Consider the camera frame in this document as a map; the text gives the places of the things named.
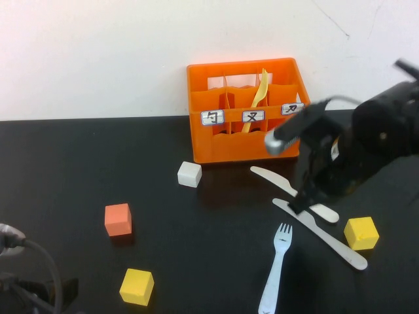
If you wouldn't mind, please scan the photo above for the cream white plastic knife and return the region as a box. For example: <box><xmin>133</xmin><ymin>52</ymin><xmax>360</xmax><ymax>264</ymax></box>
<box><xmin>250</xmin><ymin>166</ymin><xmax>340</xmax><ymax>224</ymax></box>

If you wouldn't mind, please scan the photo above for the paper label fork character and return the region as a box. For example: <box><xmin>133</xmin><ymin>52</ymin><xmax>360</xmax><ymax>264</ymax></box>
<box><xmin>242</xmin><ymin>110</ymin><xmax>266</xmax><ymax>124</ymax></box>

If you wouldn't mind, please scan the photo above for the left black camera cable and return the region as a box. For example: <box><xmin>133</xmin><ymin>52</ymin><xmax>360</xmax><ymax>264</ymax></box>
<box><xmin>19</xmin><ymin>239</ymin><xmax>64</xmax><ymax>314</ymax></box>

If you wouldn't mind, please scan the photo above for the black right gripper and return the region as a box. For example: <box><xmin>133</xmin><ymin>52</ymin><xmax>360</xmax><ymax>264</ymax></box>
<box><xmin>287</xmin><ymin>125</ymin><xmax>345</xmax><ymax>216</ymax></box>

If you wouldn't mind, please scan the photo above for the yellow plastic fork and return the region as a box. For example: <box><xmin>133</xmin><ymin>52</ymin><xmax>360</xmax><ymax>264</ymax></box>
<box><xmin>241</xmin><ymin>67</ymin><xmax>270</xmax><ymax>134</ymax></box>

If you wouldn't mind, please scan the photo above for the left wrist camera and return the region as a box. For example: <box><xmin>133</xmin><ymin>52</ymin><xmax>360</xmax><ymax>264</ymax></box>
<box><xmin>0</xmin><ymin>223</ymin><xmax>27</xmax><ymax>258</ymax></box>

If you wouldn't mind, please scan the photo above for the paper label spoon character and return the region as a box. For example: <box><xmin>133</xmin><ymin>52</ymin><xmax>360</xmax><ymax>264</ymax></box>
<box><xmin>200</xmin><ymin>109</ymin><xmax>225</xmax><ymax>127</ymax></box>

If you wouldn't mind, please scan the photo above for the orange plastic cutlery crate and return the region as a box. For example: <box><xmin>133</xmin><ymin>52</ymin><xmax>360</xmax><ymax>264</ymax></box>
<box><xmin>186</xmin><ymin>58</ymin><xmax>311</xmax><ymax>164</ymax></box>

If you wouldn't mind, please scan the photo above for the black camera cable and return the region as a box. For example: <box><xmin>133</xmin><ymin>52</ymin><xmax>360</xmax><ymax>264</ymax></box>
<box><xmin>19</xmin><ymin>239</ymin><xmax>64</xmax><ymax>314</ymax></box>
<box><xmin>322</xmin><ymin>59</ymin><xmax>419</xmax><ymax>107</ymax></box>

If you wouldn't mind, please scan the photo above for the grey plastic knife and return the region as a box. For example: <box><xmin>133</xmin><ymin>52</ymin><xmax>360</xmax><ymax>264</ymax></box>
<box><xmin>272</xmin><ymin>198</ymin><xmax>369</xmax><ymax>271</ymax></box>

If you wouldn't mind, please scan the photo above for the right black camera cable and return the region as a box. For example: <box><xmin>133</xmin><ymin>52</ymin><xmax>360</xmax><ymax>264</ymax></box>
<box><xmin>322</xmin><ymin>59</ymin><xmax>419</xmax><ymax>107</ymax></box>

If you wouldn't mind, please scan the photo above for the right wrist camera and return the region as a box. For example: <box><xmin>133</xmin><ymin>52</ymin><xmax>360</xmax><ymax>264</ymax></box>
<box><xmin>264</xmin><ymin>99</ymin><xmax>330</xmax><ymax>156</ymax></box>

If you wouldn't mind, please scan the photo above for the yellow foam cube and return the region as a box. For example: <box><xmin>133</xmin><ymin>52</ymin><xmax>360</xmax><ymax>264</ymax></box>
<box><xmin>119</xmin><ymin>268</ymin><xmax>155</xmax><ymax>307</ymax></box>
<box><xmin>343</xmin><ymin>216</ymin><xmax>380</xmax><ymax>252</ymax></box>

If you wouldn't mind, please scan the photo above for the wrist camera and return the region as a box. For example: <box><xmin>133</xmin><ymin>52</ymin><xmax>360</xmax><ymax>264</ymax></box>
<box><xmin>0</xmin><ymin>223</ymin><xmax>27</xmax><ymax>258</ymax></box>
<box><xmin>264</xmin><ymin>99</ymin><xmax>330</xmax><ymax>156</ymax></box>

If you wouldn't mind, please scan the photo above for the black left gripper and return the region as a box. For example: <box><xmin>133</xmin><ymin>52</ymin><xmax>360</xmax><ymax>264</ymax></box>
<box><xmin>0</xmin><ymin>271</ymin><xmax>79</xmax><ymax>314</ymax></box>

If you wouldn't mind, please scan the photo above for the pale blue plastic fork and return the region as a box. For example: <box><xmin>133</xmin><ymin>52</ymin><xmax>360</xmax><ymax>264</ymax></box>
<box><xmin>257</xmin><ymin>222</ymin><xmax>294</xmax><ymax>314</ymax></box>

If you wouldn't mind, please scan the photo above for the white foam cube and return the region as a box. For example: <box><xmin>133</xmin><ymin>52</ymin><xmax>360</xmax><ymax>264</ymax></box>
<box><xmin>177</xmin><ymin>161</ymin><xmax>203</xmax><ymax>188</ymax></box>

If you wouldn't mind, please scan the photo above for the orange foam cube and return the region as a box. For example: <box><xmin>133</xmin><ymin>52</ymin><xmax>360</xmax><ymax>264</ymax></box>
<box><xmin>104</xmin><ymin>203</ymin><xmax>133</xmax><ymax>237</ymax></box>

